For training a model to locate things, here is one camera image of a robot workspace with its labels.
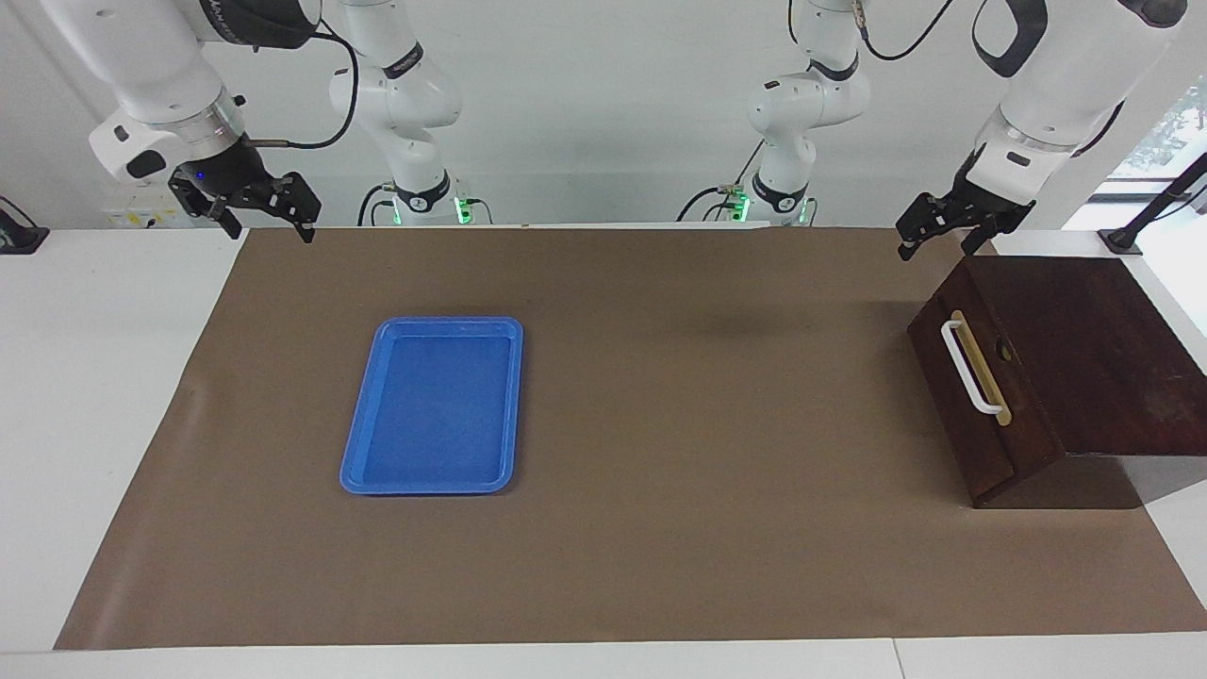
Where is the black table clamp stand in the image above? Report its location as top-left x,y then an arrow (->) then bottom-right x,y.
0,196 -> 50,256

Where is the brown paper table mat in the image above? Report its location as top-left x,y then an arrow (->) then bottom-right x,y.
54,224 -> 1207,652

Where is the black right base cable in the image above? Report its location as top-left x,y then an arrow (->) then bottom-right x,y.
356,184 -> 397,227

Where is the dark wooden drawer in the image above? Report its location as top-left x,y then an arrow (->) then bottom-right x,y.
934,262 -> 1071,484

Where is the blue plastic tray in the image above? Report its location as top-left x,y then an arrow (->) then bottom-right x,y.
339,316 -> 524,497

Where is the black angled pole stand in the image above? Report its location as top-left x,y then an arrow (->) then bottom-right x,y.
1099,151 -> 1207,257

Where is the dark wooden drawer cabinet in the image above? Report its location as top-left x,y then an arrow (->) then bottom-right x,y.
907,255 -> 1207,511

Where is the black base cable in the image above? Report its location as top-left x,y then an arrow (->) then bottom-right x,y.
676,141 -> 761,224
356,184 -> 397,227

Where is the white drawer handle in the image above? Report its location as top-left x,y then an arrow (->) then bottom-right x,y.
941,321 -> 1006,416

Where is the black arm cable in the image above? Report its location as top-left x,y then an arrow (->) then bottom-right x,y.
852,0 -> 950,63
240,19 -> 361,152

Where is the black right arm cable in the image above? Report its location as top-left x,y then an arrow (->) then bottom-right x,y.
240,19 -> 361,152

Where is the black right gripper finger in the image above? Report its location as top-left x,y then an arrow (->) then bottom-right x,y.
269,173 -> 322,244
170,182 -> 241,240

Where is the white wall socket box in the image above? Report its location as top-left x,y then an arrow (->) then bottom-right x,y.
104,184 -> 190,229

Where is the black left base cable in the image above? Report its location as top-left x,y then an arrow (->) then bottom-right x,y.
676,141 -> 761,224

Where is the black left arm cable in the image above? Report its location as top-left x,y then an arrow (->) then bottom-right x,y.
852,0 -> 950,63

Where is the bright window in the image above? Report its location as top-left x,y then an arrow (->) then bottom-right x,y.
1108,80 -> 1207,204

